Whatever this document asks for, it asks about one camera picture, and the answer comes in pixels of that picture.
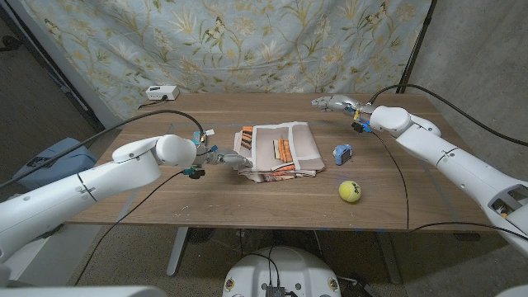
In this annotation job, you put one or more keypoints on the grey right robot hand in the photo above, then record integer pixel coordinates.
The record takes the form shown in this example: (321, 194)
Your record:
(344, 104)

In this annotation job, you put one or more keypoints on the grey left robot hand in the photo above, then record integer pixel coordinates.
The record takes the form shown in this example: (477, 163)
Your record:
(229, 158)

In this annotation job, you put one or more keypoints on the beige cloth with orange stripes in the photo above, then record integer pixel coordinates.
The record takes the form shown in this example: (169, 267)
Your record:
(305, 148)

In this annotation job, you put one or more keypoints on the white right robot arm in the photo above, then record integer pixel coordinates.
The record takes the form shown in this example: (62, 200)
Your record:
(462, 169)

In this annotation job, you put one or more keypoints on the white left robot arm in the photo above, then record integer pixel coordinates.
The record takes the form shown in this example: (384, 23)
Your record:
(82, 194)

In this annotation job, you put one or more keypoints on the yellow tennis ball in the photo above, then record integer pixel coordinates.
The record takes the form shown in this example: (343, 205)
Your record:
(350, 191)

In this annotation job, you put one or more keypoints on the black backdrop stand pole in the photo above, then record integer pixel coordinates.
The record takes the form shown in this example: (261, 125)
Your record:
(92, 119)
(416, 46)

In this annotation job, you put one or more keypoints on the white power box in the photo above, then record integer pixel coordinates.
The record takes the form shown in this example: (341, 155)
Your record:
(163, 91)

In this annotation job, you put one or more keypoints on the floral printed backdrop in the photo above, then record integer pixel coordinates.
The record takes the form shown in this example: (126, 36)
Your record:
(268, 41)

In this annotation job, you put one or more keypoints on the grey metal table leg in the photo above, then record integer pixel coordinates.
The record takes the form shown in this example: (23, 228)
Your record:
(177, 251)
(389, 257)

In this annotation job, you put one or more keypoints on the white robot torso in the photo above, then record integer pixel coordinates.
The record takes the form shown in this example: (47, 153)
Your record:
(284, 268)

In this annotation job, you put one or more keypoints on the blue plastic bin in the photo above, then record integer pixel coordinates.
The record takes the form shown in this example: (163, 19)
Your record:
(62, 171)

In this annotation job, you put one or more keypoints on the small blue toy camera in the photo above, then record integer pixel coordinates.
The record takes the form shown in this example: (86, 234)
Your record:
(341, 155)

